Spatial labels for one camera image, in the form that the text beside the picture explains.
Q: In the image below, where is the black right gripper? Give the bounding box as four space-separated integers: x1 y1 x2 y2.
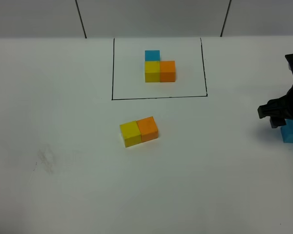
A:
257 85 293 128

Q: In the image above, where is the template yellow cube block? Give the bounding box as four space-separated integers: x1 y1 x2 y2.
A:
145 61 160 82

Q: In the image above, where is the template blue cube block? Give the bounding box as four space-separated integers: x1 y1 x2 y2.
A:
145 50 160 61

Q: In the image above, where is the template orange cube block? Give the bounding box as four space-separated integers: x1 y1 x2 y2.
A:
160 61 176 82

